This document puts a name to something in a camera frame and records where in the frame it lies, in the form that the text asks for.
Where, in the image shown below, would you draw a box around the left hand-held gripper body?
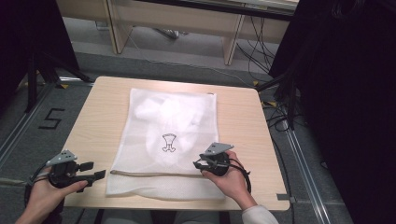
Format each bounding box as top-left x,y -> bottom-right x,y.
46,149 -> 82,189

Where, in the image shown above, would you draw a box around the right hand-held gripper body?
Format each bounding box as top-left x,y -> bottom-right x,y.
199,142 -> 235,177

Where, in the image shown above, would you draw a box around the white mesh laundry bag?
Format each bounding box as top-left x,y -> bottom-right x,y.
105,88 -> 226,201

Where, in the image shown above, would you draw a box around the person's right hand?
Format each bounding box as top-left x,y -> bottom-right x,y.
201,150 -> 258,210

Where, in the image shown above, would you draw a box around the person's left hand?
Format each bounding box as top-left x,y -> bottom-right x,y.
27,179 -> 90,222

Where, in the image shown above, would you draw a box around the white garment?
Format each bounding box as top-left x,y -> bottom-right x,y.
134,92 -> 204,164

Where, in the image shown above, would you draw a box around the person's grey trousers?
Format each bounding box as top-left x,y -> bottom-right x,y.
100,209 -> 222,224

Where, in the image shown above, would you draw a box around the grey tape strip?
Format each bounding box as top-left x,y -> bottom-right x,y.
276,192 -> 297,203

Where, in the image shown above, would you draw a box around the black metal stand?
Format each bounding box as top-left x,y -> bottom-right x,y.
256,69 -> 302,132
25,50 -> 95,114

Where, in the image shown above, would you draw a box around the grey power strip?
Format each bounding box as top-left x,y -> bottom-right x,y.
152,27 -> 181,40

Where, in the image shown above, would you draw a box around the black curtain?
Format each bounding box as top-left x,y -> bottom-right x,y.
0,0 -> 80,116
268,0 -> 396,224

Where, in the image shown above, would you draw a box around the light wooden desk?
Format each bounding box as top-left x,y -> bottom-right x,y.
55,0 -> 301,67

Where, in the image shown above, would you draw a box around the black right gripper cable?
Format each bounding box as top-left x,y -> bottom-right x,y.
228,158 -> 253,194

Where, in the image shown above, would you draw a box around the metal floor rail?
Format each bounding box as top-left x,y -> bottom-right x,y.
0,82 -> 55,171
283,125 -> 332,224

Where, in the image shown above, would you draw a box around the thin white floor cable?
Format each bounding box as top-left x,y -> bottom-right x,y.
126,27 -> 260,90

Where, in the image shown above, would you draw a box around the black floor cables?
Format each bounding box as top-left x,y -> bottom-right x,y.
235,15 -> 283,77

